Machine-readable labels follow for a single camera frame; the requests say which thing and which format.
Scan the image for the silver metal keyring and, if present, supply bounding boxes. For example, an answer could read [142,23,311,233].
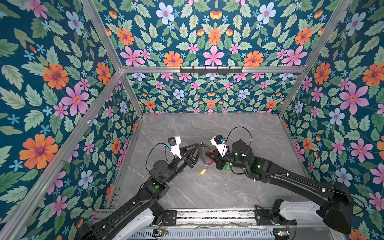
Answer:
[200,143,212,166]

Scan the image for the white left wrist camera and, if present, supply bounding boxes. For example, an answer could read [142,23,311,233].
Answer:
[166,136,182,159]

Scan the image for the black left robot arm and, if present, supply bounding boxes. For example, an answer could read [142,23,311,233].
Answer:
[74,144,204,240]

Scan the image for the yellow key tag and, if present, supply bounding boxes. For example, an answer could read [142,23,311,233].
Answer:
[199,169,207,176]

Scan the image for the black camera cable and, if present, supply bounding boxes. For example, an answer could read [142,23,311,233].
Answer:
[224,126,253,146]
[145,142,169,172]

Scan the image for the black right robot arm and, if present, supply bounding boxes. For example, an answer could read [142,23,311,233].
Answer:
[206,135,354,234]

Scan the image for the white perforated cable duct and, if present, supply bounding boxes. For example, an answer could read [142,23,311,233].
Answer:
[130,229,275,240]

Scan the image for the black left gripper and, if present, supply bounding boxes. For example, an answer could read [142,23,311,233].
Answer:
[164,141,203,185]

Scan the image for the black wall hook rail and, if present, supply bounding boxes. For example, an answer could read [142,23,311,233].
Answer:
[179,66,243,75]

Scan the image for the black right camera cable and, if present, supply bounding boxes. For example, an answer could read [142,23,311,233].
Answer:
[224,126,253,146]

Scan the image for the black left camera cable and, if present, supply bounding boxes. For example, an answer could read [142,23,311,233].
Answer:
[145,142,169,172]

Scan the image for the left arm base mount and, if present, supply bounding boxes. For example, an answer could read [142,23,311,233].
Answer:
[151,210,178,227]

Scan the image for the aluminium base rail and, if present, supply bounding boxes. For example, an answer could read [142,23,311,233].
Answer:
[95,208,340,229]

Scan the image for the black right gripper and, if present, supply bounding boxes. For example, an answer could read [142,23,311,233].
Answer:
[205,148,248,172]

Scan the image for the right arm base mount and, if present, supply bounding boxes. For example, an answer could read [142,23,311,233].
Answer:
[254,199,297,226]

